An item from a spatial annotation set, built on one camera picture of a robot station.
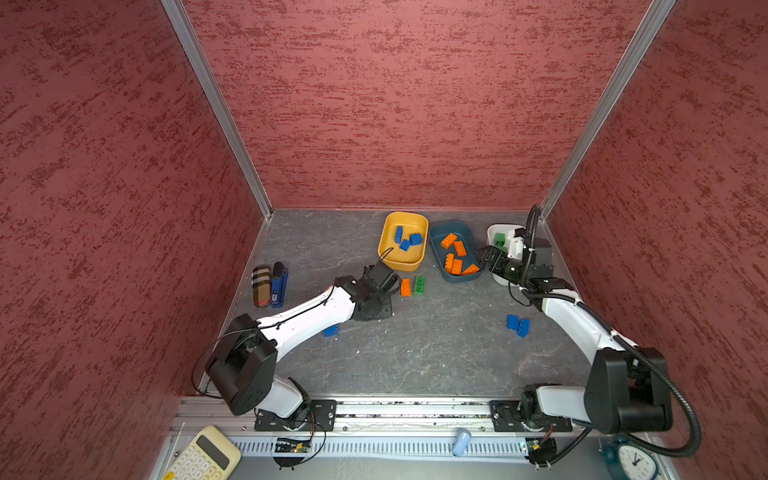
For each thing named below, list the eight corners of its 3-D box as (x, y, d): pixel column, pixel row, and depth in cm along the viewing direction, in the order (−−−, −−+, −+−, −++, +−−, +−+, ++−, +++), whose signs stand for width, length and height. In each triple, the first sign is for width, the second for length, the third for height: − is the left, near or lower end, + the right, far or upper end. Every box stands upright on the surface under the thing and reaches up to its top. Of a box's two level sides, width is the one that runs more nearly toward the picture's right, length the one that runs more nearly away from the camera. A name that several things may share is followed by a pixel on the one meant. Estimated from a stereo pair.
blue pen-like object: (272, 308, 95) (267, 301, 92) (278, 269, 105) (274, 262, 101) (283, 307, 96) (279, 300, 92) (288, 268, 105) (285, 261, 102)
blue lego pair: (504, 330, 91) (506, 328, 90) (506, 315, 95) (508, 312, 93) (527, 338, 90) (529, 336, 88) (528, 322, 93) (531, 319, 92)
